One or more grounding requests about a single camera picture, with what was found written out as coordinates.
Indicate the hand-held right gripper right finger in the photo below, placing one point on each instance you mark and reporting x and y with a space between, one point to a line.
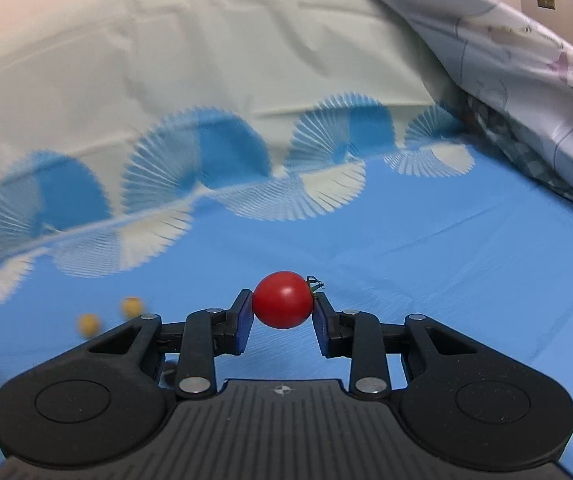
322 331

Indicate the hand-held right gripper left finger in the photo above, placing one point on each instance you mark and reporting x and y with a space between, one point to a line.
242 321

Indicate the red cherry tomato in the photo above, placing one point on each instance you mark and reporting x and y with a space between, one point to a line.
282 300

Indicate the tan longan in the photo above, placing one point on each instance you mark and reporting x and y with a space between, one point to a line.
132 306
89 325

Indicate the blue fan-print bed sheet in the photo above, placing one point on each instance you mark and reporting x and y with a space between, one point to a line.
416 260

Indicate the grey checkered fabric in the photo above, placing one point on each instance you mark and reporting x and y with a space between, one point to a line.
511 145

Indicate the lavender printed quilt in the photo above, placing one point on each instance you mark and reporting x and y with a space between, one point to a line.
516 50

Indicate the wall switch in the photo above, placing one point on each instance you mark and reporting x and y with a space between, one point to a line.
546 3

